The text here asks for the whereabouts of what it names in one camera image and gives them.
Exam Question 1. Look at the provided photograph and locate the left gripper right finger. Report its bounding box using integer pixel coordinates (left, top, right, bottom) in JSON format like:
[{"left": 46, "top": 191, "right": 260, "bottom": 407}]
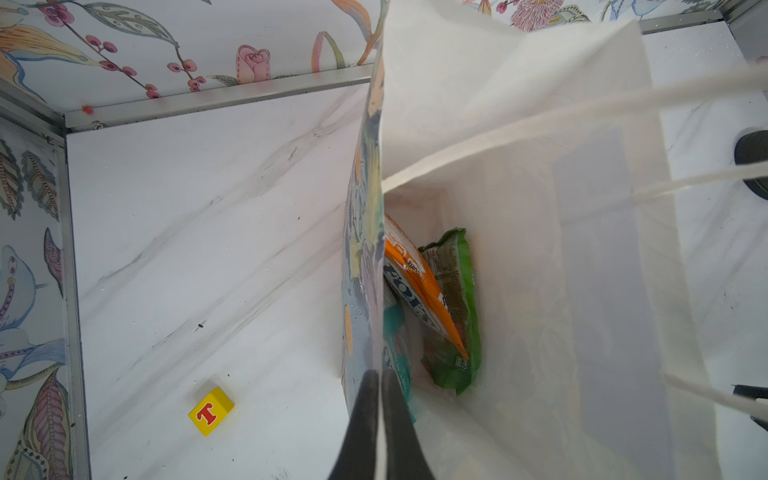
[{"left": 381, "top": 369, "right": 435, "bottom": 480}]

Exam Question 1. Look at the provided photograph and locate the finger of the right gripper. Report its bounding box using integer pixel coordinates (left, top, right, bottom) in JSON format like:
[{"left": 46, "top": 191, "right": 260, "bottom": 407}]
[{"left": 731, "top": 383, "right": 768, "bottom": 432}]

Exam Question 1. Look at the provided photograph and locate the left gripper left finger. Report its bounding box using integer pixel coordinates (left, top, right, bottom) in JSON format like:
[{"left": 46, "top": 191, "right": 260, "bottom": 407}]
[{"left": 328, "top": 370, "right": 380, "bottom": 480}]

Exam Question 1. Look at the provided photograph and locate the green snack packet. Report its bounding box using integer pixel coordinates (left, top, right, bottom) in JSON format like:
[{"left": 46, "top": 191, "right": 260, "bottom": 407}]
[{"left": 420, "top": 228, "right": 482, "bottom": 396}]

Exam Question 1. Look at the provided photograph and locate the teal Fox's candy bag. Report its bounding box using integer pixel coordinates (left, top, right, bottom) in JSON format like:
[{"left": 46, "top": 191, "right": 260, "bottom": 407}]
[{"left": 383, "top": 284, "right": 412, "bottom": 407}]

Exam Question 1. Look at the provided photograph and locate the orange Fox's fruits candy bag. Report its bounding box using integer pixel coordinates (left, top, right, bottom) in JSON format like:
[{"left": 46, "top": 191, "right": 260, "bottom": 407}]
[{"left": 383, "top": 215, "right": 469, "bottom": 360}]

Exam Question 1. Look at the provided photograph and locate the floral paper gift bag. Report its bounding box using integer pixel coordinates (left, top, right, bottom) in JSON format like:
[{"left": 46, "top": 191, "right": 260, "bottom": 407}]
[{"left": 340, "top": 0, "right": 768, "bottom": 480}]

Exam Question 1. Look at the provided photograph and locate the yellow letter cube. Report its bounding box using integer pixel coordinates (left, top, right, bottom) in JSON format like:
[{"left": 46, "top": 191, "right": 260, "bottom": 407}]
[{"left": 188, "top": 387, "right": 235, "bottom": 436}]

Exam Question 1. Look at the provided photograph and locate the black microphone stand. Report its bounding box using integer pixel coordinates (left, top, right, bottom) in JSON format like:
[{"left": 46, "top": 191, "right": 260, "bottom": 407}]
[{"left": 734, "top": 130, "right": 768, "bottom": 200}]

